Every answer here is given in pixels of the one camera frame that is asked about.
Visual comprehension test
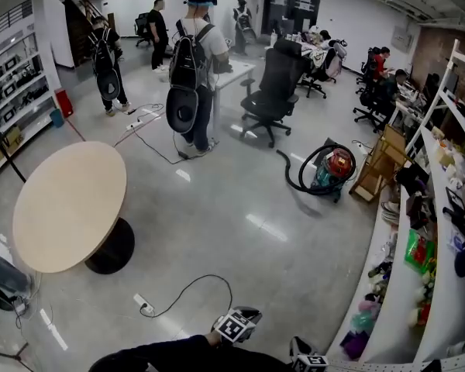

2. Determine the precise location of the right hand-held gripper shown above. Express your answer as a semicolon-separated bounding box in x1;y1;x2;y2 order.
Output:
289;336;329;372

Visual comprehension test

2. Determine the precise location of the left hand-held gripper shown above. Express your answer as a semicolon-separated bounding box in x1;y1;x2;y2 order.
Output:
210;305;263;344

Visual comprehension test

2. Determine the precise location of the black vacuum hose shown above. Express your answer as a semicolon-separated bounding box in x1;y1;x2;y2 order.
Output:
275;144;358;196

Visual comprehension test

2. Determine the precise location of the person's left forearm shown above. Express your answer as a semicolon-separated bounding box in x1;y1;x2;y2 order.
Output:
88;331;222;372

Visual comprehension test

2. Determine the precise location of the red and teal vacuum cleaner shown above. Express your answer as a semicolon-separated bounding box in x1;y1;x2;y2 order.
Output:
310;148;357;204

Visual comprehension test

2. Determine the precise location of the person's black clothed body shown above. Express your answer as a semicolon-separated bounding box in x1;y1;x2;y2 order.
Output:
193;345;295;372

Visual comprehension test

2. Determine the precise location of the white shelf unit with toys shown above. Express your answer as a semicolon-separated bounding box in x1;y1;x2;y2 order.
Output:
325;39;465;372

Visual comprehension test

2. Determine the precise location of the green packet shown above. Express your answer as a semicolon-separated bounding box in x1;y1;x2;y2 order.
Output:
405;229;438;274

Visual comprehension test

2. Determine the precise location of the round beige table black base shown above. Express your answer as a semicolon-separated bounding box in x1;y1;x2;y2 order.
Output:
12;140;136;275

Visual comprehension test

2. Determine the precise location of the black floor nozzle head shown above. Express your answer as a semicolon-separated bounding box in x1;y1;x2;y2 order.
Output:
313;137;348;167

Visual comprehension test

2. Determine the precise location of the wooden rack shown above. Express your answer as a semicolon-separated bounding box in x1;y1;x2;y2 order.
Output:
349;124;412;203

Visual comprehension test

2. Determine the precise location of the white rectangular desk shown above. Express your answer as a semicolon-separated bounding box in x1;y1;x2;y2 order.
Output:
210;59;257;145

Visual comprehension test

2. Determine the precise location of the black mesh office chair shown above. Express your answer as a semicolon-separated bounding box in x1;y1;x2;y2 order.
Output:
239;37;307;149

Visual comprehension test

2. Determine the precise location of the black bag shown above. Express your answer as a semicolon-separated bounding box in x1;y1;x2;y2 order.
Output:
213;54;234;75

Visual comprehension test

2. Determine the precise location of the black pole stand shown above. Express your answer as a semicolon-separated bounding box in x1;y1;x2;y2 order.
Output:
0;114;27;184

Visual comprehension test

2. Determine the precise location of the pink backpack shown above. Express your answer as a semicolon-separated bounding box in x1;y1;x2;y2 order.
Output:
327;48;348;79

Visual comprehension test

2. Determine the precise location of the red box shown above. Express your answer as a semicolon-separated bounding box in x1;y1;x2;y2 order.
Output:
54;88;75;119

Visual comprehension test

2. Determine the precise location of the cluttered white desk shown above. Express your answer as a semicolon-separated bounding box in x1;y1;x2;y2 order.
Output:
269;29;334;60

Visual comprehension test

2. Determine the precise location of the white shelf unit with devices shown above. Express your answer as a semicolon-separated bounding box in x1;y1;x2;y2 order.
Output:
0;32;60;188

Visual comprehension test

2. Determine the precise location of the dark double door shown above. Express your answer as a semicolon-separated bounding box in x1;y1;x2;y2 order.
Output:
263;0;323;40

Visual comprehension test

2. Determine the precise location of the dark wooden staircase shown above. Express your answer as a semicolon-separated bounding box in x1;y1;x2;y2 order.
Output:
64;0;109;67

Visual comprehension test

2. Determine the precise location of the black adapter cable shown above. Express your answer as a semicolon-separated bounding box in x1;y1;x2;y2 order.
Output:
131;124;191;166

